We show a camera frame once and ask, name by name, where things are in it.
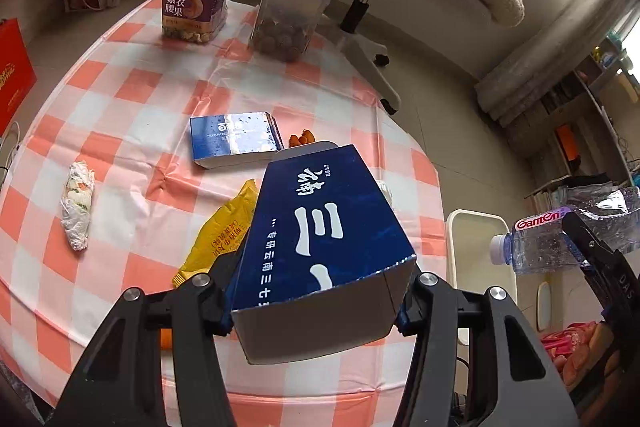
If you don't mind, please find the white patterned tissue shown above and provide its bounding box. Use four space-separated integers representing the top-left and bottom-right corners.
61 160 96 251

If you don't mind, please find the orange peel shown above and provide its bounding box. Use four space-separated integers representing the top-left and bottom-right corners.
288 129 316 147

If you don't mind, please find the orange box on desk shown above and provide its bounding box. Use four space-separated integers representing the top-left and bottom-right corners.
555 124 580 162

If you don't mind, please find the white bathroom scale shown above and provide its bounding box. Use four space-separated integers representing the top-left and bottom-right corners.
536 281 552 332

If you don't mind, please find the red gift box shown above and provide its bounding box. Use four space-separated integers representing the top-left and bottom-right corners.
0 18 37 134

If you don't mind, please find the blue white snack box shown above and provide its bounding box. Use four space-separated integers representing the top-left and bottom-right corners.
190 112 284 169

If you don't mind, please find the yellow snack wrapper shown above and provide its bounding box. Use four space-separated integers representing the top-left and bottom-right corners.
171 179 258 287

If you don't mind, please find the wooden computer desk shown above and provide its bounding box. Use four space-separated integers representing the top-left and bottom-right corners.
509 35 632 212

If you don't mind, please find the dark blue paper box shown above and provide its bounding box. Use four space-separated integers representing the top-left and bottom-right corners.
231 145 416 365

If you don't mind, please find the beige lace curtain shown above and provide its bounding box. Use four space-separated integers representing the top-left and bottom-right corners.
475 0 639 128

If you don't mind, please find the clear plastic bottle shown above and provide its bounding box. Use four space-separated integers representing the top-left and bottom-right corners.
488 185 640 275

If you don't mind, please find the clear jar with brown nuts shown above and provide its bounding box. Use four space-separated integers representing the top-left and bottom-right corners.
250 0 331 62

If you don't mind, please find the pink white checkered tablecloth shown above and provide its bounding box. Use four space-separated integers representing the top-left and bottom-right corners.
1 0 447 404

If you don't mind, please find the white plastic trash bin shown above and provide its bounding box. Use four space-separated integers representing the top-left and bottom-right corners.
446 209 518 303

